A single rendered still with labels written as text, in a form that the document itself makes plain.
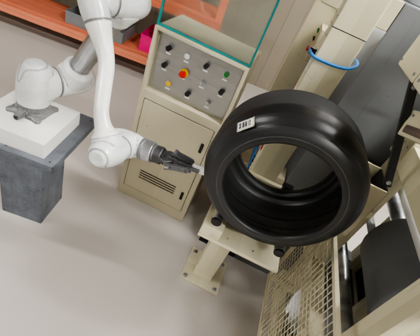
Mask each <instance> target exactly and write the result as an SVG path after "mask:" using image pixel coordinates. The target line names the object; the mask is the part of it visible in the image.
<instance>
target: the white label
mask: <svg viewBox="0 0 420 336"><path fill-rule="evenodd" d="M252 126H254V117H252V118H249V119H246V120H244V121H242V122H239V123H237V132H239V131H242V130H244V129H247V128H250V127H252Z"/></svg>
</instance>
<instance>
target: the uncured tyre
mask: <svg viewBox="0 0 420 336"><path fill-rule="evenodd" d="M252 117H254V126H252V127H250V128H247V129H244V130H242V131H239V132H237V123H239V122H242V121H244V120H246V119H249V118H252ZM272 143H280V144H287V145H294V146H296V147H300V148H303V149H306V150H308V151H310V152H312V153H314V154H316V155H317V156H318V157H320V158H321V159H322V160H324V161H325V162H326V163H327V164H328V165H329V166H330V168H332V171H331V172H330V174H328V176H326V178H324V180H322V181H321V182H319V183H318V184H316V185H314V186H311V187H308V188H305V189H299V190H283V189H277V188H274V187H271V186H268V185H266V184H264V183H262V182H261V181H260V180H258V179H257V178H255V177H254V176H253V175H252V174H251V173H250V172H249V170H248V169H247V168H246V166H245V164H244V162H243V159H242V156H241V153H242V152H244V151H246V150H248V149H250V148H252V147H256V146H259V145H265V144H272ZM204 181H205V188H206V190H207V194H208V196H209V198H210V200H211V202H212V204H213V206H214V208H215V209H216V210H217V212H218V213H219V214H220V215H221V216H222V218H224V220H226V222H228V223H229V224H230V225H232V226H233V227H234V228H236V230H238V231H240V232H241V233H243V234H244V235H246V236H248V237H250V238H252V239H255V240H257V241H260V242H262V243H266V244H270V245H276V246H282V247H301V246H306V245H313V244H316V243H320V242H324V241H326V240H329V239H331V238H334V237H335V236H337V235H339V234H340V233H342V232H344V231H345V230H346V229H348V228H349V227H350V226H351V225H352V224H353V223H354V222H355V221H356V220H357V218H358V217H359V216H360V214H361V212H362V211H363V209H364V207H365V204H366V202H367V198H368V196H369V191H370V186H371V173H370V168H369V163H368V159H367V154H366V150H365V144H364V141H363V138H362V135H361V132H360V130H359V128H358V127H357V125H356V124H355V122H354V121H353V120H352V118H351V117H350V116H349V115H348V114H347V113H346V112H345V111H344V110H342V108H340V107H339V106H338V105H336V104H335V103H334V102H332V101H330V100H328V99H326V98H324V97H322V96H320V95H317V94H315V93H311V92H308V91H302V90H296V89H281V90H275V91H269V92H266V93H262V94H260V95H257V96H254V97H252V98H250V99H248V100H246V101H245V102H243V103H242V104H240V105H239V106H238V107H237V108H235V109H234V110H233V111H232V112H231V113H230V114H229V116H228V117H227V118H226V120H225V121H224V123H223V124H222V126H221V128H220V130H219V131H218V132H217V134H216V136H215V138H214V139H213V141H212V142H211V144H210V146H209V148H208V151H207V154H206V158H205V166H204Z"/></svg>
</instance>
